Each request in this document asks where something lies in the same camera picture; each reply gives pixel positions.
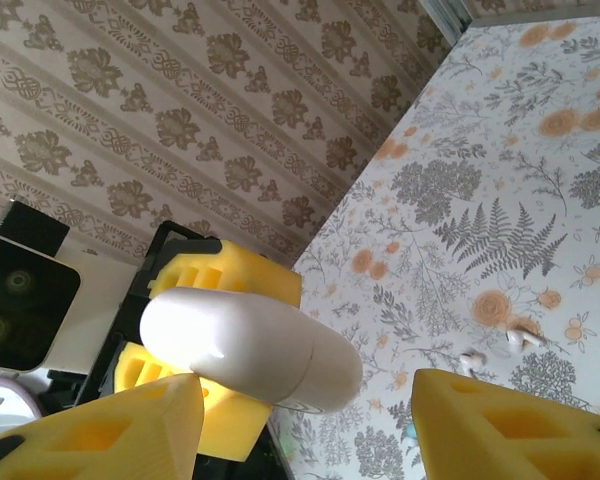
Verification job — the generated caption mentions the white earbud charging case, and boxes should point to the white earbud charging case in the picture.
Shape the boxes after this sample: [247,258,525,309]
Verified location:
[139,287,364,415]

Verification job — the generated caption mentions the aluminium corner post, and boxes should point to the aluminium corner post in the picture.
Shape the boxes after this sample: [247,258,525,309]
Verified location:
[417,0,476,51]

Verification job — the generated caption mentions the white earbud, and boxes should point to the white earbud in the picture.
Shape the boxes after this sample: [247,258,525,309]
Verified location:
[504,327,549,354]
[459,351,489,376]

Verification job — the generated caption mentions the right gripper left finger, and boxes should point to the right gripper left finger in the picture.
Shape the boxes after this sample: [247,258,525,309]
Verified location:
[0,373,205,480]

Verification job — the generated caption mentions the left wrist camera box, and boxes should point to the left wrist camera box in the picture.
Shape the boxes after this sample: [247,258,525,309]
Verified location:
[0,199,149,376]

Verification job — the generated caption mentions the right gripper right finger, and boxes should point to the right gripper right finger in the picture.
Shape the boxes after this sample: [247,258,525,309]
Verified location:
[411,368,600,480]

